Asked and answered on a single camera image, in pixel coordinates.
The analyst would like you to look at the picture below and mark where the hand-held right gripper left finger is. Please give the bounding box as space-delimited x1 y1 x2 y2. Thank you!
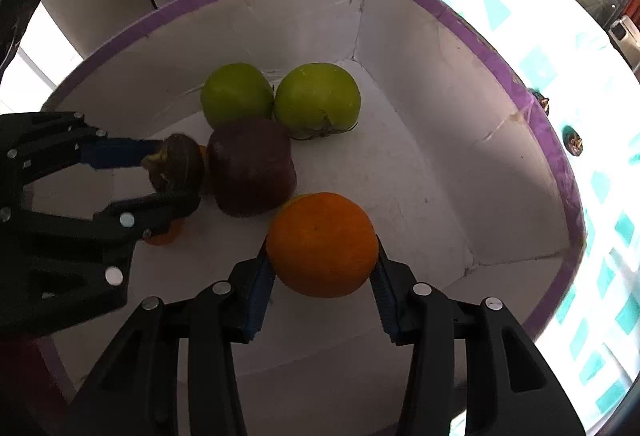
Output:
70 237 277 436

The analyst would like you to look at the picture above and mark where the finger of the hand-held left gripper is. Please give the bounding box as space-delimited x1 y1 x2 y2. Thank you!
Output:
0 190 202 343
0 111 165 198

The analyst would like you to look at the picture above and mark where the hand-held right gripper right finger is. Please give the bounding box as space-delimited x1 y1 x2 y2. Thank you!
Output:
369 237 587 436

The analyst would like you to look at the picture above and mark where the dark purple mangosteen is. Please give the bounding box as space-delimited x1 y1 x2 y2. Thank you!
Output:
141 132 206 195

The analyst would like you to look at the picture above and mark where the dark red apple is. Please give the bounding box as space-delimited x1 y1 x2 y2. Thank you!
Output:
206 117 298 218

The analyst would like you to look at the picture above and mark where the green apple with stem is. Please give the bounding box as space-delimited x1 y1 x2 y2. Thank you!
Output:
200 62 275 130

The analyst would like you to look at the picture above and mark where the purple rimmed cardboard box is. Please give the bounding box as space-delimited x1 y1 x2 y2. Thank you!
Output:
37 0 589 436

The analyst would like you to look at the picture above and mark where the dark angular object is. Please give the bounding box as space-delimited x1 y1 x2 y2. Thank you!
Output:
0 0 51 73

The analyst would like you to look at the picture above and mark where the teal white checkered tablecloth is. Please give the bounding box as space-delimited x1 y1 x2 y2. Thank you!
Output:
182 0 640 435

